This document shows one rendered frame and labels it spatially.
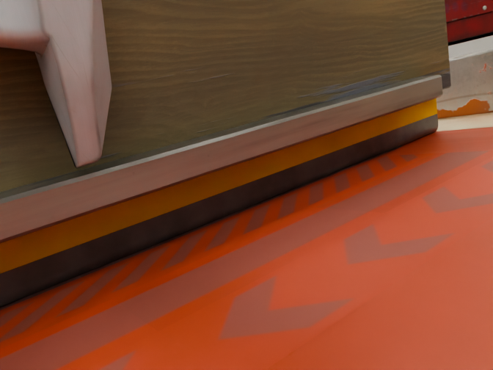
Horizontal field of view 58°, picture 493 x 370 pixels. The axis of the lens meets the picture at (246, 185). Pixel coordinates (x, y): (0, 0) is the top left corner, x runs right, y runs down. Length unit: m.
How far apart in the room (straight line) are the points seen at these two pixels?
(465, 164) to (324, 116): 0.06
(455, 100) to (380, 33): 0.12
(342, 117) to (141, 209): 0.08
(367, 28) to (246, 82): 0.07
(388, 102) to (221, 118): 0.08
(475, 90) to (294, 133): 0.18
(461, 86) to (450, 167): 0.15
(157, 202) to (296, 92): 0.07
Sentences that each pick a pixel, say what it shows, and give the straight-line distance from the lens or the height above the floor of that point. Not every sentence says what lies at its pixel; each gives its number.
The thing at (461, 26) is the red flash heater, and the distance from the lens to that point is 1.07.
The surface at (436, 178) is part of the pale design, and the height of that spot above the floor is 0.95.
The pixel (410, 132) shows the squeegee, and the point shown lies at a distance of 0.25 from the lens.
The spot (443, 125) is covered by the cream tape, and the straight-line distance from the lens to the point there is 0.30.
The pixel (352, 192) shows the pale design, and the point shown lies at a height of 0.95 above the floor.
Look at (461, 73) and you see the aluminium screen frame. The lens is 0.32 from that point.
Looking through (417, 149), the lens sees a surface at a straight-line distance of 0.23.
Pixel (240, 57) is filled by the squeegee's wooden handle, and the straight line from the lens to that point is 0.16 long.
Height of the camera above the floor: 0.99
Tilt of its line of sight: 10 degrees down
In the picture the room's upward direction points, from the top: 14 degrees counter-clockwise
